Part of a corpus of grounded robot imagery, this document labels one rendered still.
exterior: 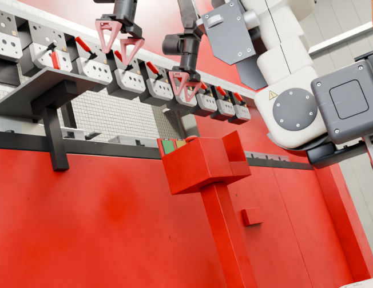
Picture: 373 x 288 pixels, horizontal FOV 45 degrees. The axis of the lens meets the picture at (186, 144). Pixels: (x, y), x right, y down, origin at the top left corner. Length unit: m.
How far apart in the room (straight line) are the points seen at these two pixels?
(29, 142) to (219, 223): 0.57
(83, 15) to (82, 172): 0.75
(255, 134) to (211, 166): 2.03
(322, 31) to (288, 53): 4.65
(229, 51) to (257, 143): 2.15
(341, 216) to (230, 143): 1.73
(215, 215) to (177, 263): 0.25
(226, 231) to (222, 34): 0.55
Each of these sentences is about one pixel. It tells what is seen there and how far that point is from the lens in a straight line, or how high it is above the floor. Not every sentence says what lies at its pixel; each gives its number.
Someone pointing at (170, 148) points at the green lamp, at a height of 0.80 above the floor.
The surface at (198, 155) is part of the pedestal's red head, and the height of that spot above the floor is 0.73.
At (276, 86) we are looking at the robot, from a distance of 1.12.
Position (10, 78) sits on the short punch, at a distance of 1.48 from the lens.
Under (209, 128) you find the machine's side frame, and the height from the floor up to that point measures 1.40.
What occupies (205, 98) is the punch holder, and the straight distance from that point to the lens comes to 2.33.
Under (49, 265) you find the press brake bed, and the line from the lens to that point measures 1.15.
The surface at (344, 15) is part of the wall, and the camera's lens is 5.83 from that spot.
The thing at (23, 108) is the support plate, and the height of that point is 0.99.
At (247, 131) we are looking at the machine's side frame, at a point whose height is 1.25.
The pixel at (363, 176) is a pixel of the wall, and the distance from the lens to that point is 5.37.
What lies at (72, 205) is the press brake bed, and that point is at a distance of 1.24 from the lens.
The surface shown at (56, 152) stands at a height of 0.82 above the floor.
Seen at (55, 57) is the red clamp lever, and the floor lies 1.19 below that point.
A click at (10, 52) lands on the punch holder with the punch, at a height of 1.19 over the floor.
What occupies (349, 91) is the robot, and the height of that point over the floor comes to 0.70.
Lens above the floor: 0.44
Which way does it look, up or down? 15 degrees up
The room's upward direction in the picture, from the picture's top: 16 degrees counter-clockwise
